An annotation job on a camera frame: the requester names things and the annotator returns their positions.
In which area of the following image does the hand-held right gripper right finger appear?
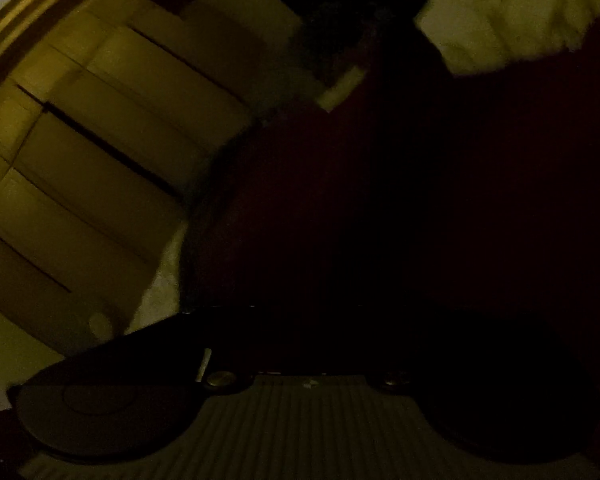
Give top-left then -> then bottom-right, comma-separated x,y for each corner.
300,304 -> 448,394

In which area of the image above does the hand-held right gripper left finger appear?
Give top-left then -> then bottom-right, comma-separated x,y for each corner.
124,304 -> 302,393

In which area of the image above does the dark red buttoned garment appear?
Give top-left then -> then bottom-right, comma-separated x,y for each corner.
179,25 -> 600,376

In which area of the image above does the wooden wardrobe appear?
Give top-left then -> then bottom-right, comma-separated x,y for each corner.
0,0 -> 262,361

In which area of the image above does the white leaf-print duvet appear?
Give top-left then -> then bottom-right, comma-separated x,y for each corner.
314,0 -> 600,113

